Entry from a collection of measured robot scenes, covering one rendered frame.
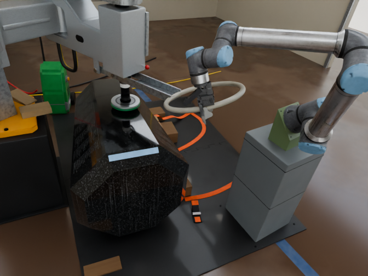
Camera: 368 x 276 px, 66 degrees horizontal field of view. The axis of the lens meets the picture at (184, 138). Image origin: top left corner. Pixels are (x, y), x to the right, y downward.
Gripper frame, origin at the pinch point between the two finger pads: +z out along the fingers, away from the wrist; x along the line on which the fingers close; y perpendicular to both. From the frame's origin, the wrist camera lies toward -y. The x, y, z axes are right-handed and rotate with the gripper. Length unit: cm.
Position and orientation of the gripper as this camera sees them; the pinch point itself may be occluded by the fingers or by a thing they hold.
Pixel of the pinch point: (203, 120)
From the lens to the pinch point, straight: 150.4
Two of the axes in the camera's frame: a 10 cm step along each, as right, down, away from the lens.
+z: 2.1, 8.9, 4.0
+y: 9.7, -1.5, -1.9
